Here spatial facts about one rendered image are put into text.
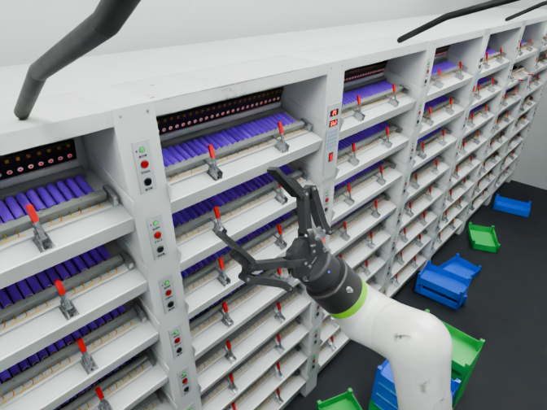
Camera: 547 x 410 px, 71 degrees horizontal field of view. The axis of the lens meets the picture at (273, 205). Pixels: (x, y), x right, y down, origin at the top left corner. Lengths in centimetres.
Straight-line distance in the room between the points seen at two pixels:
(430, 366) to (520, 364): 210
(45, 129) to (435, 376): 78
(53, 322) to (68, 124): 44
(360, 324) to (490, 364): 199
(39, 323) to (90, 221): 25
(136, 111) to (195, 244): 43
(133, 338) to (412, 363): 74
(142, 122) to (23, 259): 35
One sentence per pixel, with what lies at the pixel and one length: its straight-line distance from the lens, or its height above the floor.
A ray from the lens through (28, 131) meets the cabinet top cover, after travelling 79.
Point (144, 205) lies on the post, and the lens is 92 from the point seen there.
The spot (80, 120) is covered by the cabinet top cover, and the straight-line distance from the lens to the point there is 81.
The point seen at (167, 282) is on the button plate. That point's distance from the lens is 106.
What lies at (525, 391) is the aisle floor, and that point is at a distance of 267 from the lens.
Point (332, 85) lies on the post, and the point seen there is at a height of 162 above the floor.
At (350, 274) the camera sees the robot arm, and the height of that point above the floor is 146.
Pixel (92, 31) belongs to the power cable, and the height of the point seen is 187.
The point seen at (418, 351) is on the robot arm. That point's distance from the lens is 68.
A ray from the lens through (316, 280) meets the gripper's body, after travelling 67.
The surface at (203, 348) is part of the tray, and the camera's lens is 134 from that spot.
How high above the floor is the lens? 191
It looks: 30 degrees down
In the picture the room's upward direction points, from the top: straight up
